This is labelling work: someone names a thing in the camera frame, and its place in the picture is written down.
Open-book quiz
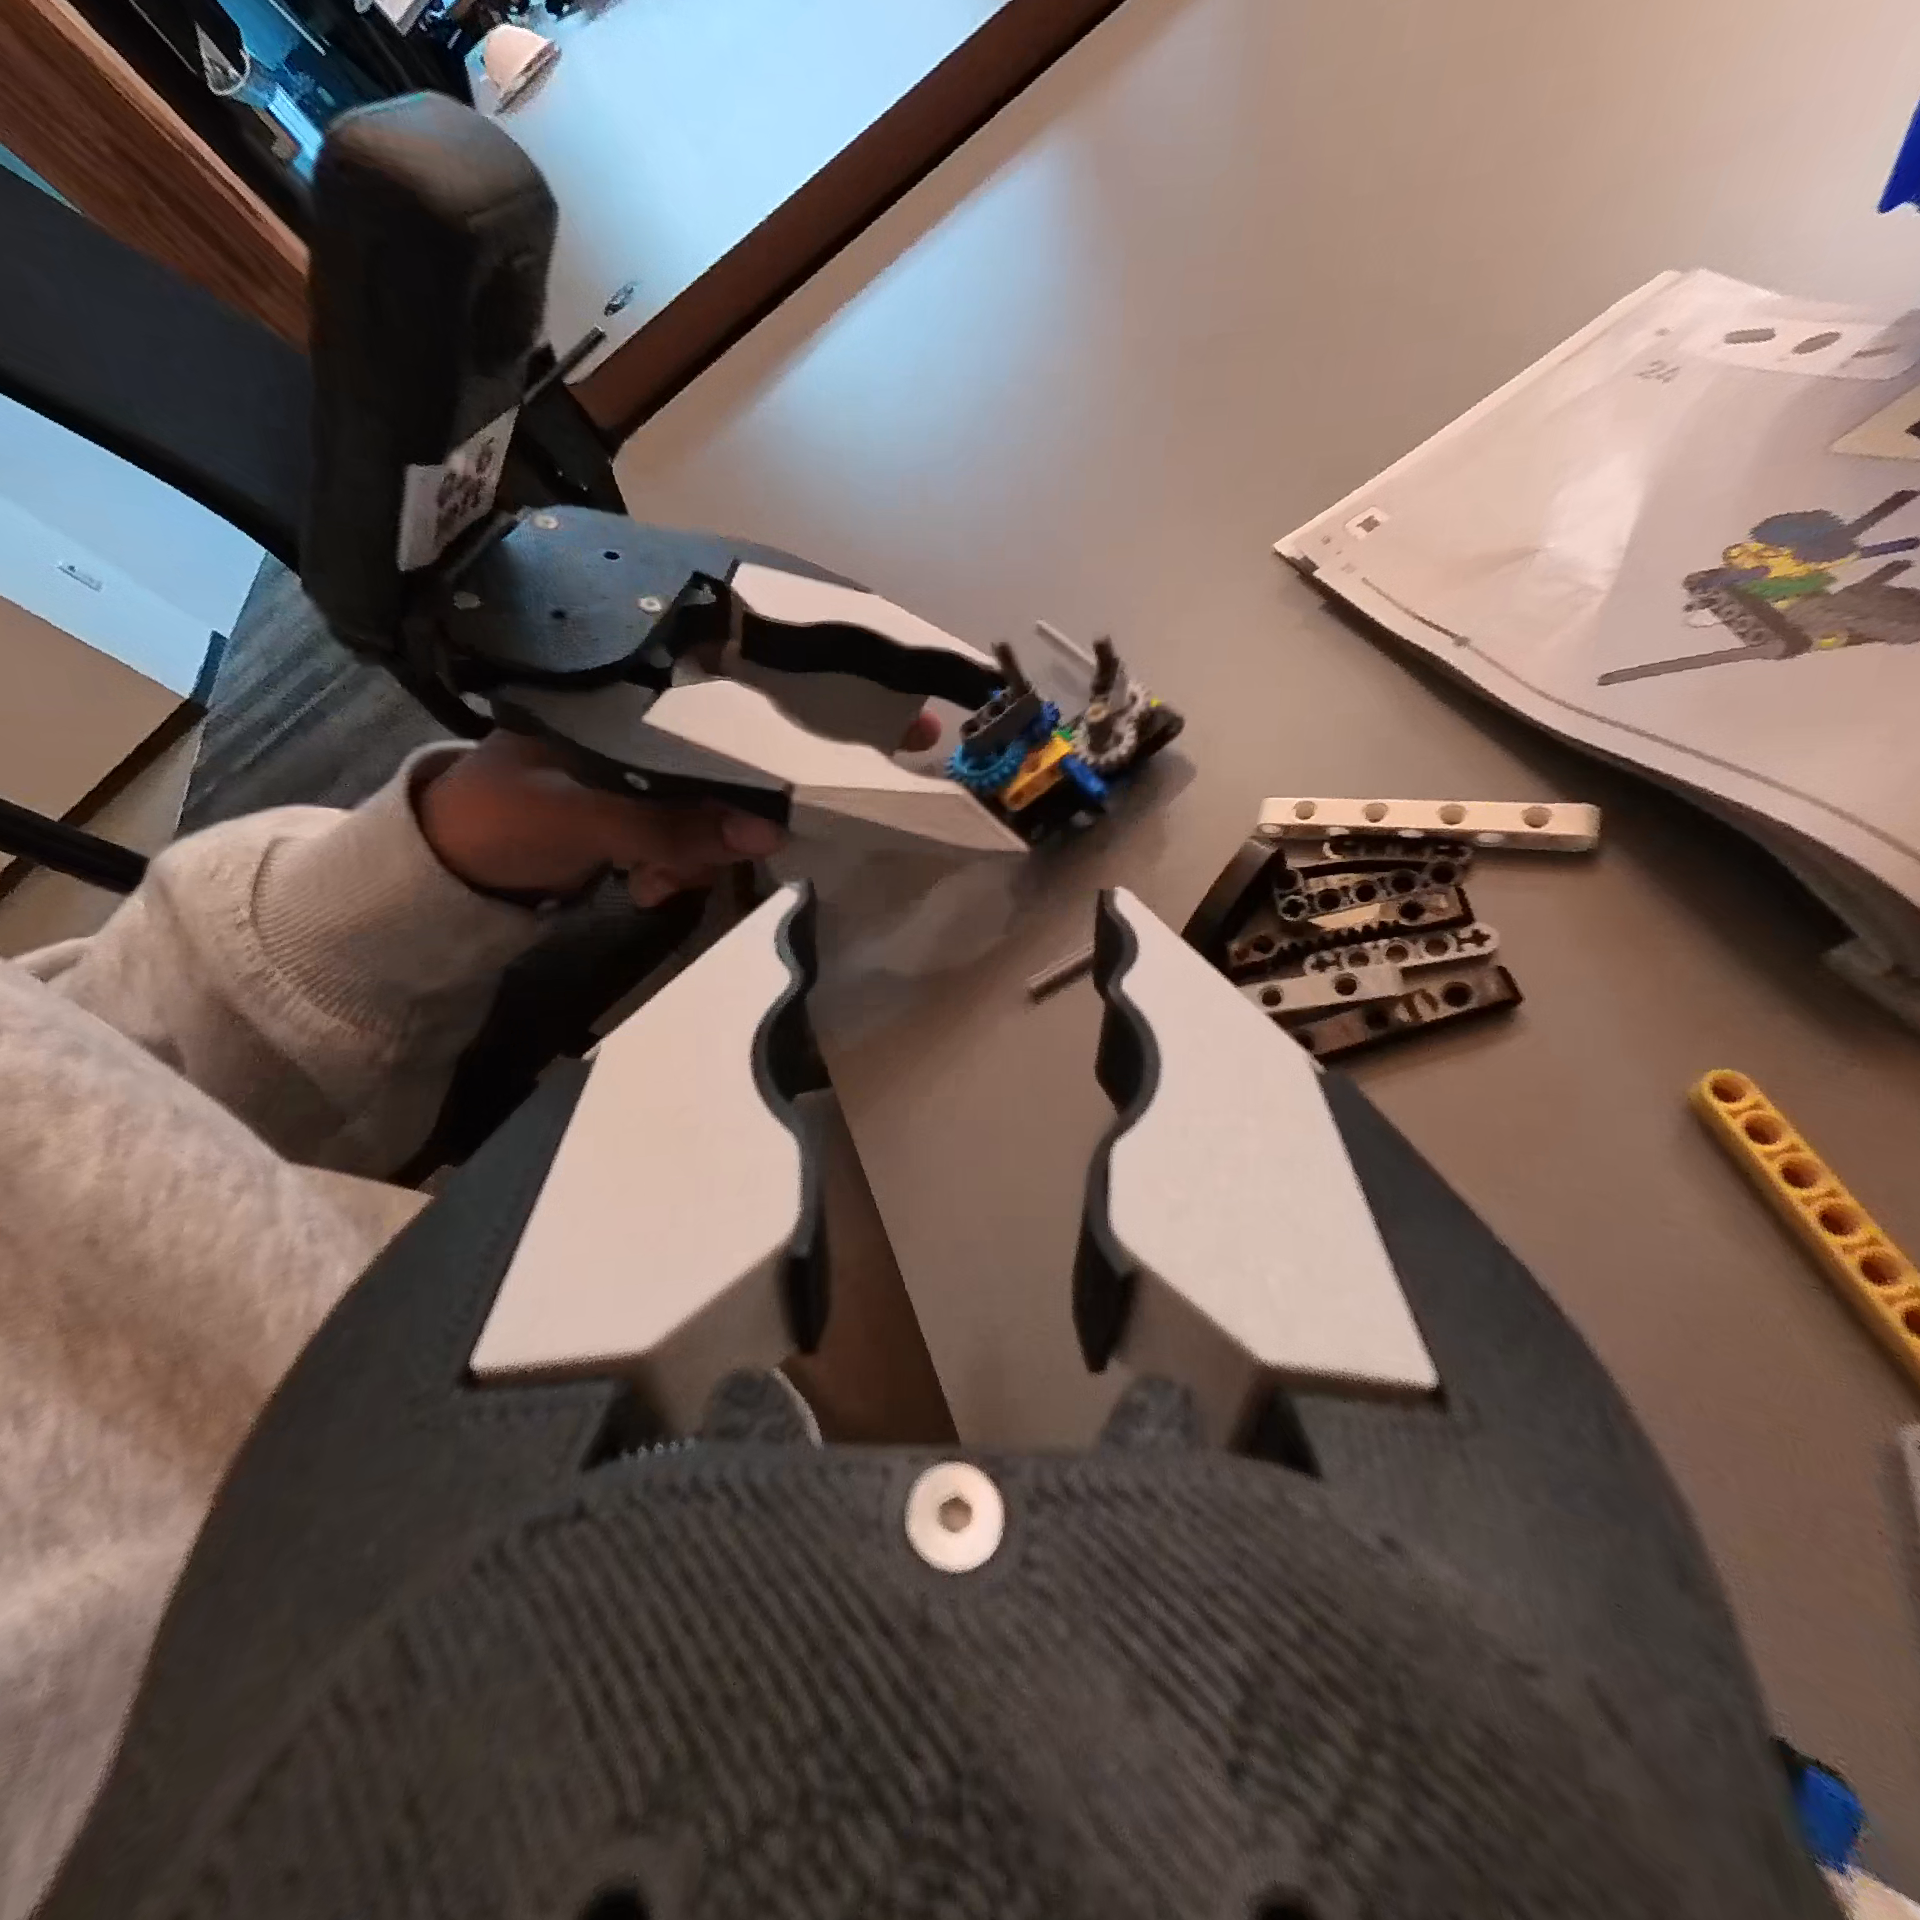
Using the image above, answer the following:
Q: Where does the person's left forearm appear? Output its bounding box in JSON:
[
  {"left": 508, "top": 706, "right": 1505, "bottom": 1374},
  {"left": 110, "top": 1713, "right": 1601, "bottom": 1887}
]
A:
[{"left": 0, "top": 746, "right": 559, "bottom": 1187}]

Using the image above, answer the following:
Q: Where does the lego instruction booklet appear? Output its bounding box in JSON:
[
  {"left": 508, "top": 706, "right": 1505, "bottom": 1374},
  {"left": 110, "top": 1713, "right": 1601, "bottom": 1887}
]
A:
[{"left": 1270, "top": 268, "right": 1920, "bottom": 1024}]

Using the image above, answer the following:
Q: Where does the light grey lego beam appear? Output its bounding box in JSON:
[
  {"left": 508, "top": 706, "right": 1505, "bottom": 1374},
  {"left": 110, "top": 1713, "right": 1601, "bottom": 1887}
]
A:
[{"left": 1247, "top": 922, "right": 1504, "bottom": 1024}]

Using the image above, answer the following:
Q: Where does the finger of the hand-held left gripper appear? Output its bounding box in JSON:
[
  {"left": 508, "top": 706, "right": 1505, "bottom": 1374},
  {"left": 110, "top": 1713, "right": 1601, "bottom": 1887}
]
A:
[
  {"left": 639, "top": 683, "right": 1033, "bottom": 859},
  {"left": 717, "top": 561, "right": 1007, "bottom": 723}
]

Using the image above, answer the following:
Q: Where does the small blue lego piece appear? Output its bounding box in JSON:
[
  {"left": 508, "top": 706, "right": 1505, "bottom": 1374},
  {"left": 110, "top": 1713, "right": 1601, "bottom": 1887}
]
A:
[{"left": 1773, "top": 1739, "right": 1871, "bottom": 1881}]

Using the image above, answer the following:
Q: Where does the person's left hand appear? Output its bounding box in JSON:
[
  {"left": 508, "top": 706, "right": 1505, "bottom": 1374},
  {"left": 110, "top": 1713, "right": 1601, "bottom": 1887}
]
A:
[{"left": 415, "top": 739, "right": 793, "bottom": 912}]

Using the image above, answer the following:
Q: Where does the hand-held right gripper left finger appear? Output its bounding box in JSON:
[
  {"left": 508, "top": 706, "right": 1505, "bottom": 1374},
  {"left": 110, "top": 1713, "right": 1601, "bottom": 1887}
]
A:
[{"left": 469, "top": 882, "right": 833, "bottom": 1433}]

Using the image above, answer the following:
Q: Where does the yellow lego beam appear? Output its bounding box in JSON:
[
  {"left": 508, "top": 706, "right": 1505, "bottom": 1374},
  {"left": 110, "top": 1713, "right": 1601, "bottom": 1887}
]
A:
[{"left": 1689, "top": 1065, "right": 1920, "bottom": 1401}]

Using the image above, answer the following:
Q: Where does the white rounded object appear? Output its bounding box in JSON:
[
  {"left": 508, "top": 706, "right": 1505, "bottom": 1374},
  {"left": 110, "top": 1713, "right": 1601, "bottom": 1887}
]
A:
[{"left": 478, "top": 22, "right": 566, "bottom": 116}]

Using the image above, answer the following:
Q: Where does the white lego beam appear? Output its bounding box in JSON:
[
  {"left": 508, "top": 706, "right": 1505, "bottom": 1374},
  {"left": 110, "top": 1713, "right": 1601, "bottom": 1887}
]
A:
[{"left": 1255, "top": 795, "right": 1604, "bottom": 857}]

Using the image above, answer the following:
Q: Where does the person's grey sweater torso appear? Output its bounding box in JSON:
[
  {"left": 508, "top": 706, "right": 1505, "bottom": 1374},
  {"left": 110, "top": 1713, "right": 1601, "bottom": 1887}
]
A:
[{"left": 0, "top": 960, "right": 441, "bottom": 1920}]

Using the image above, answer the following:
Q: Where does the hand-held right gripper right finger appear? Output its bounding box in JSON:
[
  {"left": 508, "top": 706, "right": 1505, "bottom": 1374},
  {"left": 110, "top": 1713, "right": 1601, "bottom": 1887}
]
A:
[{"left": 1070, "top": 884, "right": 1442, "bottom": 1454}]

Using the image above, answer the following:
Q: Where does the wooden top desk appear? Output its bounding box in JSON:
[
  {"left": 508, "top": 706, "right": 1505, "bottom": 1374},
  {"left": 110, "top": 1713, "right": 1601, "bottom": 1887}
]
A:
[{"left": 0, "top": 0, "right": 319, "bottom": 350}]

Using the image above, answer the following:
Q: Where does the black and grey beam assembly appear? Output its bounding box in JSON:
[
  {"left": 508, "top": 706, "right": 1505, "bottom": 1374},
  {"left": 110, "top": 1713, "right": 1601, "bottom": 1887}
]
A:
[{"left": 1181, "top": 832, "right": 1527, "bottom": 1064}]

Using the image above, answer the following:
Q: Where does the lego gear assembly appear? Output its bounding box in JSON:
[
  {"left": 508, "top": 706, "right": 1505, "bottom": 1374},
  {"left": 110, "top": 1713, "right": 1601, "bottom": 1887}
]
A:
[{"left": 943, "top": 638, "right": 1190, "bottom": 846}]

